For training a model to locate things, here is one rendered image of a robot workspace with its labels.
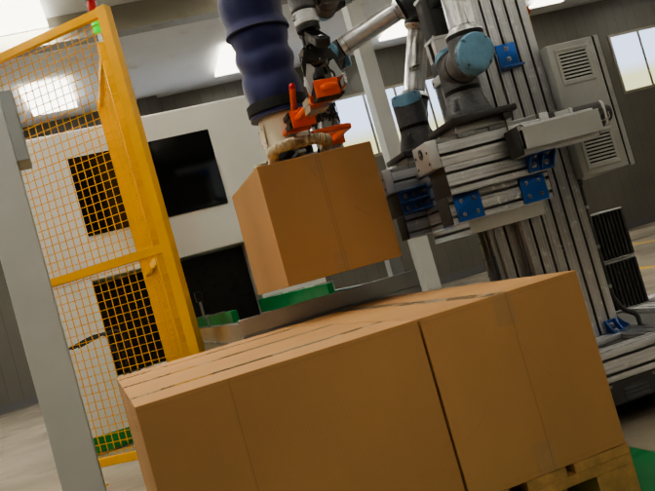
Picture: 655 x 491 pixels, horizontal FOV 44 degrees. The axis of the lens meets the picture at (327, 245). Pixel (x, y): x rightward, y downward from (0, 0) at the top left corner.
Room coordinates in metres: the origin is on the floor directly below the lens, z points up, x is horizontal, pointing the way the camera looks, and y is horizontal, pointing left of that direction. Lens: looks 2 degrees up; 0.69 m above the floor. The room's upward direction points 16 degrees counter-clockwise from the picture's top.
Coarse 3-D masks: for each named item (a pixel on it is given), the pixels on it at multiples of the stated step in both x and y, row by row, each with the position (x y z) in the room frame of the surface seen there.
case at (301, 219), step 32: (288, 160) 2.62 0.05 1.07; (320, 160) 2.65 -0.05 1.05; (352, 160) 2.68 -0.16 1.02; (256, 192) 2.69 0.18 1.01; (288, 192) 2.61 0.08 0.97; (320, 192) 2.64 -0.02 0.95; (352, 192) 2.67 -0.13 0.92; (256, 224) 2.83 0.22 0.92; (288, 224) 2.60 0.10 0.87; (320, 224) 2.63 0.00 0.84; (352, 224) 2.66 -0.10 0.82; (384, 224) 2.69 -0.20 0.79; (256, 256) 2.98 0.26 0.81; (288, 256) 2.60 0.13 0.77; (320, 256) 2.62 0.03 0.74; (352, 256) 2.65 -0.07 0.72; (384, 256) 2.68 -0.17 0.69; (256, 288) 3.16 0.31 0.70
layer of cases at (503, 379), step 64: (320, 320) 2.67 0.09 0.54; (384, 320) 1.91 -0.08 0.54; (448, 320) 1.72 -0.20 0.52; (512, 320) 1.76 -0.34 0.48; (576, 320) 1.81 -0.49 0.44; (128, 384) 2.18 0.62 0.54; (192, 384) 1.65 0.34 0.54; (256, 384) 1.59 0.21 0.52; (320, 384) 1.63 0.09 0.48; (384, 384) 1.67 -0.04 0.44; (448, 384) 1.71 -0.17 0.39; (512, 384) 1.75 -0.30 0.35; (576, 384) 1.79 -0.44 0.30; (192, 448) 1.55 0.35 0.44; (256, 448) 1.58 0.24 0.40; (320, 448) 1.62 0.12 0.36; (384, 448) 1.66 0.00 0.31; (448, 448) 1.70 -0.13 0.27; (512, 448) 1.74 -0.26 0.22; (576, 448) 1.78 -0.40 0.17
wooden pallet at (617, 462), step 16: (624, 448) 1.81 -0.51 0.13; (576, 464) 1.78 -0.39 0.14; (592, 464) 1.79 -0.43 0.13; (608, 464) 1.80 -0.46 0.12; (624, 464) 1.81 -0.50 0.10; (544, 480) 1.75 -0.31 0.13; (560, 480) 1.76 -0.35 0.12; (576, 480) 1.77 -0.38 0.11; (592, 480) 1.81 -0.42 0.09; (608, 480) 1.79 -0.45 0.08; (624, 480) 1.81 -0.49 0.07
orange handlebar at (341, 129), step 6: (324, 84) 2.30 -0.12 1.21; (330, 84) 2.30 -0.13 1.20; (336, 84) 2.31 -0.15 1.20; (324, 90) 2.31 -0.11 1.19; (300, 108) 2.57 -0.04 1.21; (300, 114) 2.57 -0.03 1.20; (336, 126) 3.02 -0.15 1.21; (342, 126) 3.03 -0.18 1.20; (348, 126) 3.04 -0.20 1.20; (282, 132) 2.85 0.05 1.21; (288, 132) 2.81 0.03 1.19; (294, 132) 2.86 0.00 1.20; (312, 132) 3.00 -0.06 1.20; (318, 132) 3.00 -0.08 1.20; (336, 132) 3.17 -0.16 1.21; (342, 132) 3.12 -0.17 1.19; (336, 138) 3.21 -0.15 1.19
